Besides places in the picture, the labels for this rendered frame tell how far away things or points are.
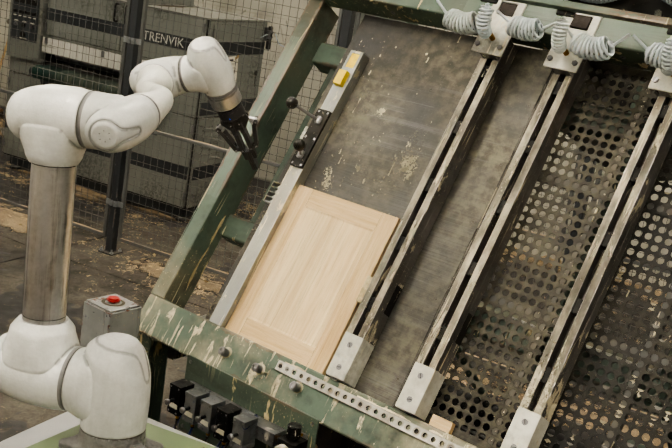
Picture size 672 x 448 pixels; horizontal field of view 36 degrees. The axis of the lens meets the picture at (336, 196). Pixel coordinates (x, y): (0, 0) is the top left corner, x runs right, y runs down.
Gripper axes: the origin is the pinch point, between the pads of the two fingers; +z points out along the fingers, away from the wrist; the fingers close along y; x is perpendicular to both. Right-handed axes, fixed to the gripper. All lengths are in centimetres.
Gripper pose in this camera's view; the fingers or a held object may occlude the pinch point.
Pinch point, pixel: (251, 157)
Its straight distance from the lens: 300.6
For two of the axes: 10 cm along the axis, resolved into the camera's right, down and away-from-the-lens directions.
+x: -0.2, 6.6, -7.5
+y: -9.6, 2.0, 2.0
